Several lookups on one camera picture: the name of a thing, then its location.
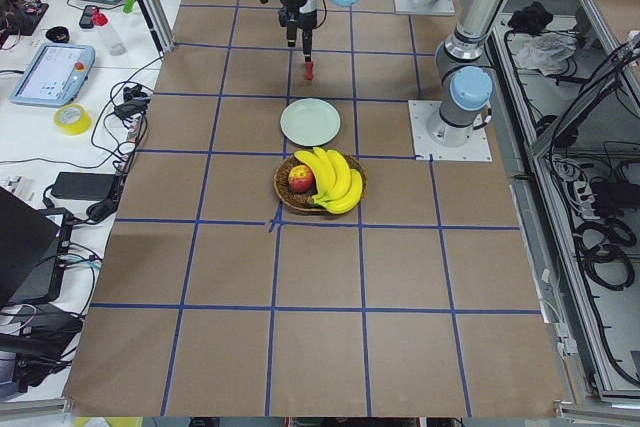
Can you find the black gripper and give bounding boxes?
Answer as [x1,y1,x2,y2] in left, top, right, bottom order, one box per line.
[278,0,317,63]

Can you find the light green plate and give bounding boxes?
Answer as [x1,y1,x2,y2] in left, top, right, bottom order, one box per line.
[280,98,341,147]

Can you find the red apple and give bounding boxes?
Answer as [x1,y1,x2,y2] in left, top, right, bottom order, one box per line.
[288,164,315,194]

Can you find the yellow banana bunch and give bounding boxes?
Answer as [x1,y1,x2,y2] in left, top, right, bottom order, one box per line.
[294,147,365,215]

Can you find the red cap plastic bottle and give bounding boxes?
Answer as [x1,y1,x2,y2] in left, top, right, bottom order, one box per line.
[91,7,126,56]

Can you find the yellow tape roll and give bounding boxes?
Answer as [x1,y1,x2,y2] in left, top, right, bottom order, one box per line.
[53,104,91,135]

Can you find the near teach pendant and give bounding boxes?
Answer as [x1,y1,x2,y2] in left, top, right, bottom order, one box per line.
[9,43,95,108]

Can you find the black power adapter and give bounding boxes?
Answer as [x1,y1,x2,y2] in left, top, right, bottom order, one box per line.
[51,172,116,201]

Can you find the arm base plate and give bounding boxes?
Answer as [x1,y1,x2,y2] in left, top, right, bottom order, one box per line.
[394,0,455,17]
[408,100,492,162]

